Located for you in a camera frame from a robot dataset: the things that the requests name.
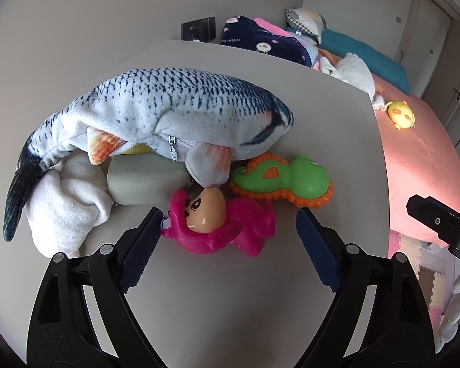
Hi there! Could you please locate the patterned pillow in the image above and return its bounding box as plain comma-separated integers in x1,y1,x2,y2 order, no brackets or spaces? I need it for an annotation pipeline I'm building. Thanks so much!
285,8,328,44

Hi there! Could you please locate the white door with black handle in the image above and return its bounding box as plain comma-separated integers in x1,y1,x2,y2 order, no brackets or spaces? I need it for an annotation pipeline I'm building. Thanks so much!
422,15,460,139

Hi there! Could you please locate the white goose plush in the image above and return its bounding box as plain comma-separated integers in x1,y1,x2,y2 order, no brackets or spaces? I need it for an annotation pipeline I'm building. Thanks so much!
318,53,386,110

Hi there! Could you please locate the yellow soft toy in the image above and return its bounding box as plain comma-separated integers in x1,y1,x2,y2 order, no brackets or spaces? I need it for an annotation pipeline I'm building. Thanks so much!
121,144,154,156

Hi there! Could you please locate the bed with pink sheet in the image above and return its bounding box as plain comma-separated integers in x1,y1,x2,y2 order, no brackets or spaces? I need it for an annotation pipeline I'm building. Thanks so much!
314,46,460,246

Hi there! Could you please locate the white towel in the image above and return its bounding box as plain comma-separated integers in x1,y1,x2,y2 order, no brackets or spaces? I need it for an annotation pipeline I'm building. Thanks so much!
26,155,113,259

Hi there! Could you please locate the pink figure toy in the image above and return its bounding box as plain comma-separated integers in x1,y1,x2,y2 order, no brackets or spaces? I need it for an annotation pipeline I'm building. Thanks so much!
160,186,276,258

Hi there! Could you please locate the grey foam block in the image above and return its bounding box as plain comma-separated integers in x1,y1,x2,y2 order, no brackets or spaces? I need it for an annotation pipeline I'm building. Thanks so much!
107,156,192,205

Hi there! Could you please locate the grey fish plush toy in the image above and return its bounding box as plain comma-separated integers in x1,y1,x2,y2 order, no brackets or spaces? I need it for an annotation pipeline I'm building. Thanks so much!
3,68,295,242

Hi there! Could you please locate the teal pillow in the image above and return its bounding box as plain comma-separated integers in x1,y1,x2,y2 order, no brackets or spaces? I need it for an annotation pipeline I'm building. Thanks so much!
318,29,411,94

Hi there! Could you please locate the person's right hand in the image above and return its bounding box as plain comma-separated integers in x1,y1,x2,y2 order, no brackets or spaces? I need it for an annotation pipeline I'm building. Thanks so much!
435,270,460,353

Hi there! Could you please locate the light blue blanket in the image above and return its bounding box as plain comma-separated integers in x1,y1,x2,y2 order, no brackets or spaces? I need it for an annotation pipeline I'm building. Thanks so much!
302,40,320,70

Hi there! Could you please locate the dark wall socket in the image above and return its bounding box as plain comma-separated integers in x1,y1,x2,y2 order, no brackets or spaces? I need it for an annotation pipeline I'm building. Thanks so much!
181,16,216,41

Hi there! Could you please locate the navy cartoon blanket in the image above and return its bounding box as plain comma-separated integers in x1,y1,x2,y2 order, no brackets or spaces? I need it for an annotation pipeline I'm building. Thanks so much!
220,15,315,66

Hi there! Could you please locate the yellow chick plush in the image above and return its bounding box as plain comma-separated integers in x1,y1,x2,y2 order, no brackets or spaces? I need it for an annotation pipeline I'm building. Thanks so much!
385,101,415,131

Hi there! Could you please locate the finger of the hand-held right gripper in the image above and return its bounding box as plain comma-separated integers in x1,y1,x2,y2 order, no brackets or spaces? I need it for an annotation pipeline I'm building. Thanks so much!
406,195,460,244

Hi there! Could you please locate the green seahorse toy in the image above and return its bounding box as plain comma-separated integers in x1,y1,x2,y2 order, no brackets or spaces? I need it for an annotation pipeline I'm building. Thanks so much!
229,152,335,208

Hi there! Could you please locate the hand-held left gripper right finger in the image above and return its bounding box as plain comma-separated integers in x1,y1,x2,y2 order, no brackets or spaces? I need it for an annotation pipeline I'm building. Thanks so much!
291,209,435,368

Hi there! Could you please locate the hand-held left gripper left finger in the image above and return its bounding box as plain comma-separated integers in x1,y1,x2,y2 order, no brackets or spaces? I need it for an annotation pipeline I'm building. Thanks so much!
27,207,165,368

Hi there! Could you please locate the pink blanket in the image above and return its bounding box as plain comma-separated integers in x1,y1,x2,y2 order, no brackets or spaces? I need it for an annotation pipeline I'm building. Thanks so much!
253,18,296,37

